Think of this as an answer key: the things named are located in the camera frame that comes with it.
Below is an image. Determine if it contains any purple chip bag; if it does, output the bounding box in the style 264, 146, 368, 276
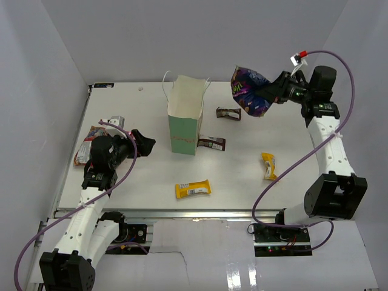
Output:
230, 66, 272, 117

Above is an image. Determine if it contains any brown bar wrapper far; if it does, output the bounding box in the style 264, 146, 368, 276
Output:
216, 107, 241, 121

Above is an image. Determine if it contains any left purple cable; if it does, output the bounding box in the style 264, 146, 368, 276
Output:
13, 120, 138, 291

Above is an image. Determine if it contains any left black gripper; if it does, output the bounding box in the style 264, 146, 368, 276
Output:
108, 129, 155, 169

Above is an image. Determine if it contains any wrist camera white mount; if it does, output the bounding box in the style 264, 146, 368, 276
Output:
290, 51, 308, 76
101, 115, 125, 137

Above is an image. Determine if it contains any blue label left corner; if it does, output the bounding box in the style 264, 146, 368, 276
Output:
93, 82, 115, 89

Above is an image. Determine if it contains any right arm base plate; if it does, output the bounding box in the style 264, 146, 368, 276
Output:
247, 223, 312, 258

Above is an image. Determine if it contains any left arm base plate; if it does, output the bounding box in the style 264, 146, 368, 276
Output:
113, 223, 147, 244

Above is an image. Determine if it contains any aluminium front rail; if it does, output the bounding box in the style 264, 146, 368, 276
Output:
53, 209, 346, 221

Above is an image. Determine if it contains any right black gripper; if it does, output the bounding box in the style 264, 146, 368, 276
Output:
256, 71, 315, 105

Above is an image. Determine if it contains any yellow bar wrapper centre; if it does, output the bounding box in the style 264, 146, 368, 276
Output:
175, 180, 212, 199

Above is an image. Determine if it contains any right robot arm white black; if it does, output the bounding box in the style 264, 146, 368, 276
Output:
257, 65, 367, 242

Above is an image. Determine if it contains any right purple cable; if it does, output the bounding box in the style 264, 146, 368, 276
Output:
252, 49, 356, 251

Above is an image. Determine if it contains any red cookie snack bag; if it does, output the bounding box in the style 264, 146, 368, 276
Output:
73, 126, 107, 166

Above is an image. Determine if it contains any purple cable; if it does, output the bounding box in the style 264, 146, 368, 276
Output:
252, 49, 356, 251
13, 120, 138, 291

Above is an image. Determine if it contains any brown bar wrapper near bag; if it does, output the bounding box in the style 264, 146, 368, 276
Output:
197, 135, 226, 151

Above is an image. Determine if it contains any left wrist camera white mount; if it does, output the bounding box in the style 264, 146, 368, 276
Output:
101, 115, 125, 137

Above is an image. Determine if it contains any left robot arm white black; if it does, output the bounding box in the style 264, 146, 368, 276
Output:
39, 129, 156, 290

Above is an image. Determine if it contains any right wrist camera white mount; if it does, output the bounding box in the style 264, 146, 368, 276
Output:
290, 51, 308, 76

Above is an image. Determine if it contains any yellow bar wrapper right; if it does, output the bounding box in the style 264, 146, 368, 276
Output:
261, 152, 277, 181

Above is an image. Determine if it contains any green white paper bag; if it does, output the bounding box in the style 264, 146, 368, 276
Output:
162, 75, 212, 156

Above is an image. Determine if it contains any yellow bar wrapper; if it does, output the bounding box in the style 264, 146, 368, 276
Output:
261, 152, 277, 181
175, 180, 212, 199

